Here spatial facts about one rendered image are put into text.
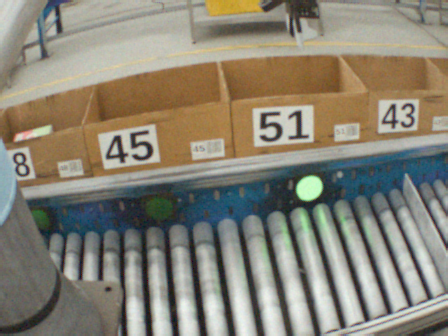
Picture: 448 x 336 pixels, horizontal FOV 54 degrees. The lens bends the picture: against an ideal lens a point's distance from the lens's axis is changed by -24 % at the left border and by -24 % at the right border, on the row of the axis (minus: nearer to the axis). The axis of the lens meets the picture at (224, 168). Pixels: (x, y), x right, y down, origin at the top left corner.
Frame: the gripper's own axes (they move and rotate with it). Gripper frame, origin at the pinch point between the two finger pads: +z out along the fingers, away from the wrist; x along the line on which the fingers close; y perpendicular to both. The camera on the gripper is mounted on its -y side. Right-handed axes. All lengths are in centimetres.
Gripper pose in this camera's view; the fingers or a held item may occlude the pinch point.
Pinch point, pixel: (295, 41)
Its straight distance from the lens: 142.1
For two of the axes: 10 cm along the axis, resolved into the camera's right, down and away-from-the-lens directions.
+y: 9.9, -1.3, 0.3
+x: -1.0, -5.4, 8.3
